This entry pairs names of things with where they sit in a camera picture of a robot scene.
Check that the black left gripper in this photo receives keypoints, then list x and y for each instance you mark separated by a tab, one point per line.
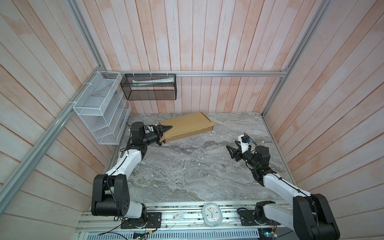
161	130

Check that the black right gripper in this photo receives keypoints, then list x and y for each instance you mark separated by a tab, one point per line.
235	153

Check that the brown cardboard box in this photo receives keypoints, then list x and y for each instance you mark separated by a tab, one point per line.
187	126

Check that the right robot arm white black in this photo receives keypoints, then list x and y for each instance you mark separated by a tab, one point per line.
310	215

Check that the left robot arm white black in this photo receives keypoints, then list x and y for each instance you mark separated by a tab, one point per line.
110	196

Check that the white paper in basket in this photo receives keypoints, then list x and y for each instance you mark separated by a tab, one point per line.
153	82

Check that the white round clock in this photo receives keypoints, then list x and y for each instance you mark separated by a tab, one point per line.
212	215

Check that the small white label tag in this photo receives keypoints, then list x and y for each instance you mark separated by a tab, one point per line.
178	215

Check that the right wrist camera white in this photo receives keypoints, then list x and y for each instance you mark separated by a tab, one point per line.
244	142

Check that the black wire mesh basket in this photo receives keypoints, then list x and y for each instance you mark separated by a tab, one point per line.
148	93

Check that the white wire mesh shelf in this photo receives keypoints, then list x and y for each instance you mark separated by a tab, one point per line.
103	108

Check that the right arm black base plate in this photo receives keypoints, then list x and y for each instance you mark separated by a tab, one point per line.
247	218

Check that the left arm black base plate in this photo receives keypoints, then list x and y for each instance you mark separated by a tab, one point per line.
152	220

